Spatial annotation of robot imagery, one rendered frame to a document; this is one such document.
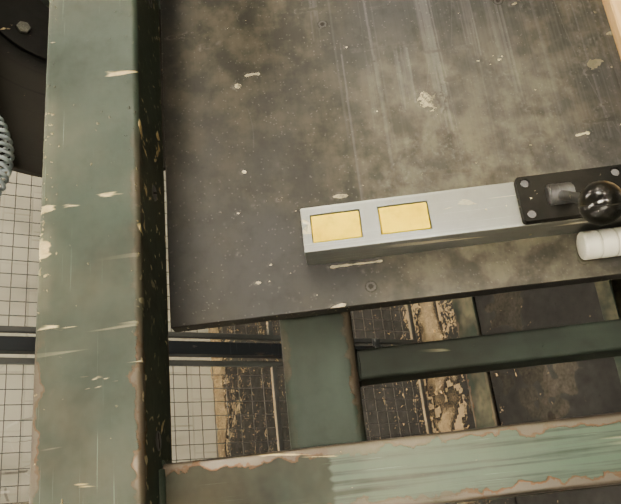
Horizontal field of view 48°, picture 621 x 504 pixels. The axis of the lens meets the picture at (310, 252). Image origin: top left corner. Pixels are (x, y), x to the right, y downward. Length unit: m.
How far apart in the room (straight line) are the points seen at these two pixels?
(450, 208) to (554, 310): 2.03
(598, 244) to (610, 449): 0.20
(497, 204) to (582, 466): 0.26
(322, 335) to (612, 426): 0.29
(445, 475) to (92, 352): 0.33
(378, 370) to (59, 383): 0.32
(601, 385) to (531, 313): 0.40
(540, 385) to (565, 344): 1.99
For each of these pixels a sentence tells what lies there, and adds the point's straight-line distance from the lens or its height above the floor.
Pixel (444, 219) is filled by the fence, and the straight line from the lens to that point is 0.72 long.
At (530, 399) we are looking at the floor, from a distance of 2.82.
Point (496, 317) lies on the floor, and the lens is 2.94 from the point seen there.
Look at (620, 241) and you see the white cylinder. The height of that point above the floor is 1.43.
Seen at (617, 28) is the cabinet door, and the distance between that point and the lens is 0.91.
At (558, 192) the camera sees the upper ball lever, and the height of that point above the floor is 1.50.
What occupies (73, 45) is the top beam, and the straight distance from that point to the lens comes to 0.81.
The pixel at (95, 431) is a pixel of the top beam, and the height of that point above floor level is 1.90.
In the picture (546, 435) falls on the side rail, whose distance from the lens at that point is 0.67.
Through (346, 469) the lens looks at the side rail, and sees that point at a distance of 0.65.
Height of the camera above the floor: 2.03
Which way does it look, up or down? 28 degrees down
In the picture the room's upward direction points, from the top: 84 degrees counter-clockwise
